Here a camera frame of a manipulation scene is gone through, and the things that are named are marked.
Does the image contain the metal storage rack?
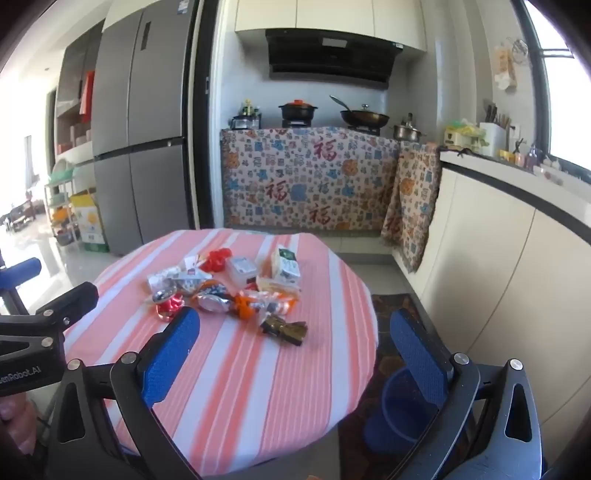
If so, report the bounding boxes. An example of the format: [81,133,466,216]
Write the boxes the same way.
[44,159,98,252]

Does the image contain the blue plastic bin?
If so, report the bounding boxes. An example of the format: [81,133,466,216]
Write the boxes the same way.
[365,367,444,455]

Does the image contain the clear plastic box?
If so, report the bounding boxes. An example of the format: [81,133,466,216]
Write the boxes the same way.
[228,256,259,289]

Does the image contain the grey wall shelf unit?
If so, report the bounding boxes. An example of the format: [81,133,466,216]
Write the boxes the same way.
[54,28,105,167]

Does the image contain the person's left hand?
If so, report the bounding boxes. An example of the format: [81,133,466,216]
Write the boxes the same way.
[0,395,36,446]

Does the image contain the white upper cabinets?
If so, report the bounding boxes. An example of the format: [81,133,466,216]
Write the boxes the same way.
[235,0,428,51]

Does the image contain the window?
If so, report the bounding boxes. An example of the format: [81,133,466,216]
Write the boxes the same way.
[522,0,591,171]

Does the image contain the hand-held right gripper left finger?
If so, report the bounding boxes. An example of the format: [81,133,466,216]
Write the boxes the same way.
[46,305,204,480]

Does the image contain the hanging beige rag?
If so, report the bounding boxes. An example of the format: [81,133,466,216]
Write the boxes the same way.
[494,39,529,90]

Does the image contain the white green milk carton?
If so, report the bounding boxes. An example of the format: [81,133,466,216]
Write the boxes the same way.
[270,247,301,284]

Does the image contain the dark gold wrapper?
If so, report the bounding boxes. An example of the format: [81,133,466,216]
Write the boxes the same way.
[259,314,308,346]

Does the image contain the dark wooden chair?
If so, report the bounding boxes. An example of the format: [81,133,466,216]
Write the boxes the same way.
[9,203,38,232]

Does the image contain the yellow white cardboard box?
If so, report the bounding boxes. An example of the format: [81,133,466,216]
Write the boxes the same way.
[69,193,110,254]

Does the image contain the white kitchen counter cabinet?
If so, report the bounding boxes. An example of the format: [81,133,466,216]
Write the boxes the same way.
[418,150,591,444]

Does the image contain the pink striped tablecloth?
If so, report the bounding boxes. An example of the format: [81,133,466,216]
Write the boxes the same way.
[62,228,380,480]

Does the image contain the grey refrigerator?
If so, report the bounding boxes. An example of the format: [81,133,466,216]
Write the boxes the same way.
[92,0,204,257]

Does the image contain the black range hood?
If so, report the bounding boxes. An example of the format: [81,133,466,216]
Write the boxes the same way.
[265,28,404,90]

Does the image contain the clear yellowish snack pack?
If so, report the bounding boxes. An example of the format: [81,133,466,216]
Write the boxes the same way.
[256,275,301,297]

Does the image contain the black wok with lid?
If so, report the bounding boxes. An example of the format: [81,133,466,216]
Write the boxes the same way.
[329,95,391,129]

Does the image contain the wide printed cloth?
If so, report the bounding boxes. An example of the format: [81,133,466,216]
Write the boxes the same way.
[219,127,402,238]

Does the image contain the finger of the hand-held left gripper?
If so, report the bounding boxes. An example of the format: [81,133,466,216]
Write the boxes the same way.
[0,257,42,315]
[34,282,100,330]

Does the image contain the black clay pot red lid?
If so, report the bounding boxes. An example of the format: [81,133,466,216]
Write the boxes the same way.
[278,98,319,123]

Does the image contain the narrow printed cloth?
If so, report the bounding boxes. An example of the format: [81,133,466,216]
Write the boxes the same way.
[381,141,444,273]

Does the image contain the orange wrapper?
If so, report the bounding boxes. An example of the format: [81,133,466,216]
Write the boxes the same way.
[233,293,264,321]

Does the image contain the pale yellow storage box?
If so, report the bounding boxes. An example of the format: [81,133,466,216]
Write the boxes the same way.
[443,117,485,155]

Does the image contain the crumpled white wrapper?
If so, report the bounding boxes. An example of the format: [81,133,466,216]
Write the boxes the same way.
[147,265,213,296]

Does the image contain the steel pot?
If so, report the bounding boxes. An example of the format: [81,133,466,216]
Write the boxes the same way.
[392,113,426,142]

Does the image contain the red plastic bag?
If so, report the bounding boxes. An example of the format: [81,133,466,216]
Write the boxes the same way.
[201,248,232,273]

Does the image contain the white utensil holder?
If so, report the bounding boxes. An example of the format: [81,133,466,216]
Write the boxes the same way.
[479,104,511,155]

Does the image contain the crushed red can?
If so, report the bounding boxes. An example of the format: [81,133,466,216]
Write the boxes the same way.
[154,288,185,321]

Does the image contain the black gas stove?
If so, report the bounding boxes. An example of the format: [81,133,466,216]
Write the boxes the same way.
[281,117,384,136]

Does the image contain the row of small bottles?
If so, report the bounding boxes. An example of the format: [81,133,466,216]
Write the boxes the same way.
[498,138,573,185]

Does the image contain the red hanging bag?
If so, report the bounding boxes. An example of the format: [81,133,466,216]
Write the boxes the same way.
[79,70,95,123]

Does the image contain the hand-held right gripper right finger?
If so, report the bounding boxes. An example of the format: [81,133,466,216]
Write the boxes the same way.
[389,308,546,480]

